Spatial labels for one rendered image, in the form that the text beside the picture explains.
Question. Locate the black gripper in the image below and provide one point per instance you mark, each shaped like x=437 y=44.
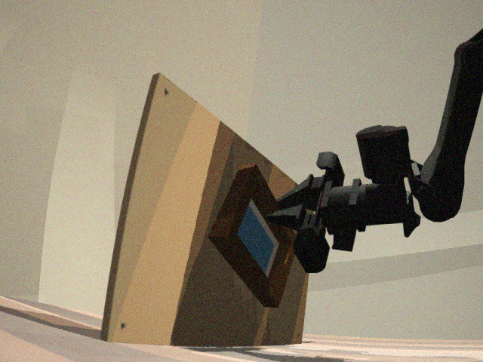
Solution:
x=335 y=205

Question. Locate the tan wooden board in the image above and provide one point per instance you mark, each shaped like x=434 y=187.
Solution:
x=168 y=283

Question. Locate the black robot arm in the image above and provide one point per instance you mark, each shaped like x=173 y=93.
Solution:
x=438 y=184

